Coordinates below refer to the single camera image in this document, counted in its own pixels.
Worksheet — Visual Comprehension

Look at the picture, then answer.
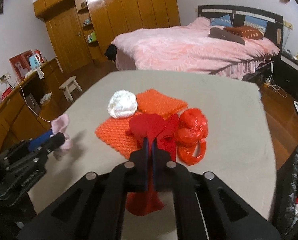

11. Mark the red cloth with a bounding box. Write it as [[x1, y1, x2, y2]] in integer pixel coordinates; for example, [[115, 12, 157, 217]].
[[126, 114, 178, 216]]

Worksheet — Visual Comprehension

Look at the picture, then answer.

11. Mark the pale pink sock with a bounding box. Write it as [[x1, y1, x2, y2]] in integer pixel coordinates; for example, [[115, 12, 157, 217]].
[[50, 114, 74, 161]]

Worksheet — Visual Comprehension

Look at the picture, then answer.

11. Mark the orange foam net sheet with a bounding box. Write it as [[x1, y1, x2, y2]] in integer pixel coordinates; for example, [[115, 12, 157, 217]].
[[95, 117, 139, 160], [136, 88, 188, 119]]

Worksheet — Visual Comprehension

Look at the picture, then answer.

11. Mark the red plastic bag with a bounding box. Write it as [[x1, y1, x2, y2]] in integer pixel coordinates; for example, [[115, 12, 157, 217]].
[[175, 108, 208, 166]]

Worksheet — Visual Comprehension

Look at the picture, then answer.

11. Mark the white paper ball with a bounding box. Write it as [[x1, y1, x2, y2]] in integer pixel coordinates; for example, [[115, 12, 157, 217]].
[[107, 90, 138, 119]]

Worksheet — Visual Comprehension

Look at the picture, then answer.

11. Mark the black bag lined trash bin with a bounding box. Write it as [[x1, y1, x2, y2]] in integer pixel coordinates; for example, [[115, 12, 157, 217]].
[[272, 145, 298, 239]]

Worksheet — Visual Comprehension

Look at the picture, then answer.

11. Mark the wooden side desk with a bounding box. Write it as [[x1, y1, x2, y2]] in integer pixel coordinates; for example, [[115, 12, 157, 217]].
[[0, 59, 64, 153]]

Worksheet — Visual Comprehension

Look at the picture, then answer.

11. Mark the small white wooden stool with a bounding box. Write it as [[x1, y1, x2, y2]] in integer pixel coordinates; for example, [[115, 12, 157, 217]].
[[59, 76, 82, 102]]

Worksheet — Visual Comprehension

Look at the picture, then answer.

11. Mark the light blue electric kettle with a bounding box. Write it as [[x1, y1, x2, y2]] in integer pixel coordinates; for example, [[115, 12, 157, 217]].
[[29, 53, 41, 70]]

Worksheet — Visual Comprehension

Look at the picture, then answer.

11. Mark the pink quilted bed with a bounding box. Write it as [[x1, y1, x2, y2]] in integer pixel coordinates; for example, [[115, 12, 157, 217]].
[[110, 17, 280, 80]]

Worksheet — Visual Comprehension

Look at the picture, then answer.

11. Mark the dark brown flat cushion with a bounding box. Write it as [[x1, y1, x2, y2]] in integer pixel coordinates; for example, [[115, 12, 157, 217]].
[[208, 27, 246, 45]]

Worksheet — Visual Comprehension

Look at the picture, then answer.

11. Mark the left blue pillow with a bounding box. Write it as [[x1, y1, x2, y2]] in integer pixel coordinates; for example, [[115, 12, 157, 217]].
[[210, 14, 232, 27]]

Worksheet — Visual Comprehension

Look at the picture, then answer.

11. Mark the blue pillow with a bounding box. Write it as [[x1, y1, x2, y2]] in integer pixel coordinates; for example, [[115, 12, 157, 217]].
[[210, 14, 232, 27], [244, 15, 268, 33]]

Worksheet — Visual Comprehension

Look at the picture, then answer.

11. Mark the brown dotted cushion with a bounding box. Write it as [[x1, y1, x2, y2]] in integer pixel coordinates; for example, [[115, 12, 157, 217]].
[[223, 25, 264, 40]]

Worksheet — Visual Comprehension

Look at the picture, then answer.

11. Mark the black white nightstand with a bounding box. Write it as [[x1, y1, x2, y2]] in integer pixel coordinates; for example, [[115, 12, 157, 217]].
[[273, 51, 298, 101]]

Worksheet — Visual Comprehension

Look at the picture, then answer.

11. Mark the right blue pillow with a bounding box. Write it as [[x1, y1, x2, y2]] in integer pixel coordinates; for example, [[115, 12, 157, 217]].
[[244, 15, 268, 33]]

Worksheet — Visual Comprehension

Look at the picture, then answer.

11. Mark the black bed headboard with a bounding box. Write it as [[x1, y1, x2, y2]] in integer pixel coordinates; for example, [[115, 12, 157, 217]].
[[197, 5, 284, 50]]

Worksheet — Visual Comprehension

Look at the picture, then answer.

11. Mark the red picture frame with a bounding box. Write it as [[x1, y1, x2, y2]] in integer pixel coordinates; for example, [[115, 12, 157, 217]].
[[9, 50, 33, 80]]

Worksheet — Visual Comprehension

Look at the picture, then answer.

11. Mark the white charger cable on floor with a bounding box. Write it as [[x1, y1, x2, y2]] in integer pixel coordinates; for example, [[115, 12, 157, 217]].
[[263, 62, 288, 99]]

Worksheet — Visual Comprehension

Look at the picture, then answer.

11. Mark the wooden wardrobe wall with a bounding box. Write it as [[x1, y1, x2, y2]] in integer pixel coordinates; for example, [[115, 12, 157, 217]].
[[33, 0, 180, 74]]

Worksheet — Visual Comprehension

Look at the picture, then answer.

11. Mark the wall power socket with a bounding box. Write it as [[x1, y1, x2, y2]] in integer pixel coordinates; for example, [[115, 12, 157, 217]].
[[284, 21, 293, 30]]

